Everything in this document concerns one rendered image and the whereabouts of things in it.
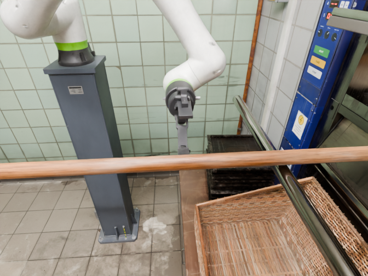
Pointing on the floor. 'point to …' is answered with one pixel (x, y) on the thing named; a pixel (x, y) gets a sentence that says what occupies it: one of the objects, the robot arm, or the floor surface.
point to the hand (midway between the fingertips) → (185, 141)
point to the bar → (302, 202)
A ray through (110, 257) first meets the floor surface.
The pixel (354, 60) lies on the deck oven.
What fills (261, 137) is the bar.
